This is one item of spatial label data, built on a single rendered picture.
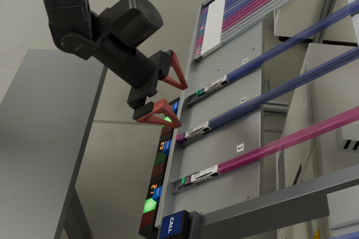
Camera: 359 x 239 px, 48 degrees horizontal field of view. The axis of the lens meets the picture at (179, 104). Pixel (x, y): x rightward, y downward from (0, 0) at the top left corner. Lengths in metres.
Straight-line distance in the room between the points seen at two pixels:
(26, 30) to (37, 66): 1.21
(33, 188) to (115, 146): 0.82
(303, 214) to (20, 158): 0.66
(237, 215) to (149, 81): 0.26
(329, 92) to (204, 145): 0.46
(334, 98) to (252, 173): 0.52
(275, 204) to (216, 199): 0.13
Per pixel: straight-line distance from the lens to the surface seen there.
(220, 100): 0.81
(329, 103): 1.09
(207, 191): 0.69
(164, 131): 0.93
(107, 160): 1.70
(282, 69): 2.09
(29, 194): 0.95
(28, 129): 1.06
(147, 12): 0.64
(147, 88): 0.68
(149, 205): 0.82
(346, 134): 0.98
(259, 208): 0.59
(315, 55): 1.22
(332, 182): 0.54
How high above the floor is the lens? 1.38
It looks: 48 degrees down
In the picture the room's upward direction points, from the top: straight up
